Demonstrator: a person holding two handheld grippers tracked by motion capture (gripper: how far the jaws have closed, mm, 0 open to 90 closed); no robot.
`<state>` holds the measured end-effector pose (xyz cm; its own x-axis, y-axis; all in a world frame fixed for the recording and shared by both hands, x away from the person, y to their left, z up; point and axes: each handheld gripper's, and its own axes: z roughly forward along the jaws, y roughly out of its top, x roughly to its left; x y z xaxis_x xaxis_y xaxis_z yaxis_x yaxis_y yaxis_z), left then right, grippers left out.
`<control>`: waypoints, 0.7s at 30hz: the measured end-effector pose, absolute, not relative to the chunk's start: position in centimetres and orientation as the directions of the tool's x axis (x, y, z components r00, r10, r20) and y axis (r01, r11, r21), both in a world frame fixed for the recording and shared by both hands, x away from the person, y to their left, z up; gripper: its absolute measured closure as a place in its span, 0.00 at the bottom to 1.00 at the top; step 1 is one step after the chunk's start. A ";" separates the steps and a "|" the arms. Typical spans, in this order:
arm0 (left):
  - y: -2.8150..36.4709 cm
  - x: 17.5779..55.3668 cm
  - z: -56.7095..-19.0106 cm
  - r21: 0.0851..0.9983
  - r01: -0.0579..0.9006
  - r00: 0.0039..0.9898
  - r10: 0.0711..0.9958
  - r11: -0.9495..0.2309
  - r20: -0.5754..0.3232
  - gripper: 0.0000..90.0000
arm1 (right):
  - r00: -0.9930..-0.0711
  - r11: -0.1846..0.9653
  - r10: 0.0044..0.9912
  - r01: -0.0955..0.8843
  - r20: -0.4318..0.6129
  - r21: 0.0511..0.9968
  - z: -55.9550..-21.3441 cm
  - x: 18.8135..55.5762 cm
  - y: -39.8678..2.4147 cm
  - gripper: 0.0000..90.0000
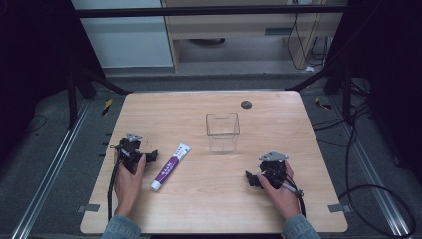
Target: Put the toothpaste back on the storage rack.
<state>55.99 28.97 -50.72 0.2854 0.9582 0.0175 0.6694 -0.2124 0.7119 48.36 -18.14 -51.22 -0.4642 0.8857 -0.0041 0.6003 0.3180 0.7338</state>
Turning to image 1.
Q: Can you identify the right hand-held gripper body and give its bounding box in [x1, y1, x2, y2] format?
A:
[258, 150, 291, 191]

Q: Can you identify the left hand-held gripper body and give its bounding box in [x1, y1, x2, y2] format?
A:
[110, 132, 147, 175]

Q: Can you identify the purple and white toothpaste tube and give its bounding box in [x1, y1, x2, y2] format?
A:
[150, 142, 193, 193]

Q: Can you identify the clear plastic container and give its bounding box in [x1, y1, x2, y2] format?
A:
[205, 112, 241, 154]

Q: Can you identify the person's right hand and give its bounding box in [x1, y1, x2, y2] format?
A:
[257, 160, 302, 221]

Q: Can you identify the person's left hand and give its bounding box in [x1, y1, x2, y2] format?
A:
[113, 153, 147, 219]

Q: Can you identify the black and yellow tape strip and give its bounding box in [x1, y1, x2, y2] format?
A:
[101, 98, 114, 117]
[314, 95, 333, 112]

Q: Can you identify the black metal stand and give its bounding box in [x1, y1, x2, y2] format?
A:
[285, 56, 369, 127]
[65, 63, 133, 131]

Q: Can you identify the white cabinet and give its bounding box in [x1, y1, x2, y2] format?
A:
[70, 0, 175, 70]

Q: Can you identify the black curtain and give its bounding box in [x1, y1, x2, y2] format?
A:
[0, 0, 107, 167]
[322, 0, 422, 187]

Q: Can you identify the wooden desk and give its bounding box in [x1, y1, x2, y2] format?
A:
[160, 0, 349, 74]

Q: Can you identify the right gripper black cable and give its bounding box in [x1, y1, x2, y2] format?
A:
[280, 172, 308, 219]

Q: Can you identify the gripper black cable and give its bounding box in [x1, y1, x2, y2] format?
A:
[280, 172, 308, 219]
[106, 158, 123, 223]

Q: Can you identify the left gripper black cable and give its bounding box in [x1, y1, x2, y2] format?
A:
[106, 158, 123, 223]

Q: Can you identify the grey metal table bracket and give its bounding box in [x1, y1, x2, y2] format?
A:
[327, 202, 352, 214]
[76, 202, 101, 214]

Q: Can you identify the aluminium floor rail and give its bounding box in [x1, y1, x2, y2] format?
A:
[327, 94, 414, 237]
[9, 98, 93, 239]

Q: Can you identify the black floor cable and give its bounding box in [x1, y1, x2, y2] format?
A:
[312, 99, 417, 239]

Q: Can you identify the black hanging cable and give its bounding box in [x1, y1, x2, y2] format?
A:
[286, 12, 332, 72]

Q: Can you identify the black horizontal frame bar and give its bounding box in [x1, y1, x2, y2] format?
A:
[74, 5, 348, 19]

